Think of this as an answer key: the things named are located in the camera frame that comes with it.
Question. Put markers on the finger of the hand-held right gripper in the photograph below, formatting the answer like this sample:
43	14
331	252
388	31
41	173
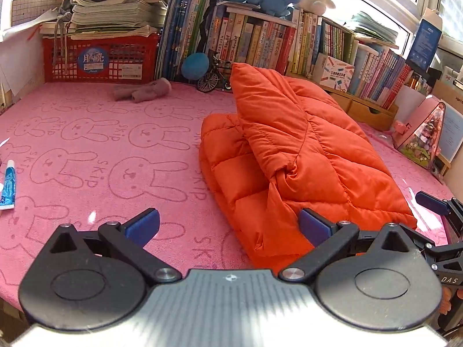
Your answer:
424	240
432	203

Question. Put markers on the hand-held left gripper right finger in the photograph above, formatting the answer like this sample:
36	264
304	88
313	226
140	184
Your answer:
314	225

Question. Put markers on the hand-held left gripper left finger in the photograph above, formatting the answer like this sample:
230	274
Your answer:
143	224

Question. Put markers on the orange down jacket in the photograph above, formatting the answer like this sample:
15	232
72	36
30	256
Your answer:
307	144

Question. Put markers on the pink triangular toy house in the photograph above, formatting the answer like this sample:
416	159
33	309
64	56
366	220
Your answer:
419	133

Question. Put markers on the small wood-framed whiteboard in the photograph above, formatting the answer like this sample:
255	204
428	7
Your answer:
452	130

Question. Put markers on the brown cardboard box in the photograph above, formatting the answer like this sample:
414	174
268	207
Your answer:
448	92

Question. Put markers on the wooden desk shelf with drawers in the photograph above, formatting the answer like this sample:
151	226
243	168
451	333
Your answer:
365	106

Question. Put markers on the grey knitted glove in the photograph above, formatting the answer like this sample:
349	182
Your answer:
148	90

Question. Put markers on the blue white toothpaste tube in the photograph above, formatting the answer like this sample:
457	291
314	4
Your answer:
9	188

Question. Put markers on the white pencil-print box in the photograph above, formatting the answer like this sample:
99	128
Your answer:
338	74

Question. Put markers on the dark blue carton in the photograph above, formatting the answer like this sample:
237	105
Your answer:
423	43

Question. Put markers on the miniature bicycle model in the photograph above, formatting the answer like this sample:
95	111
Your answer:
213	77

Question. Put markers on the red plastic crate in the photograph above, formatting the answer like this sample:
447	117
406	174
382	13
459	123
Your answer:
119	54

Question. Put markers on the stack of green booklets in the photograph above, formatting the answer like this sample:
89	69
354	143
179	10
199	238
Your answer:
376	29

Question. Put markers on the row of books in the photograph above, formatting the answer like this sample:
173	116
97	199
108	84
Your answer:
260	39

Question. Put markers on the white paper sheets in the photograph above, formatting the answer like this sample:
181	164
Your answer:
16	58

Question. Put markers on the stack of paper booklets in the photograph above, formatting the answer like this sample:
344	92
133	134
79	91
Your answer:
115	11

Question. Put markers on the grid-lined board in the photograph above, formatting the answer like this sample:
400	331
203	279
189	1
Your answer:
29	11

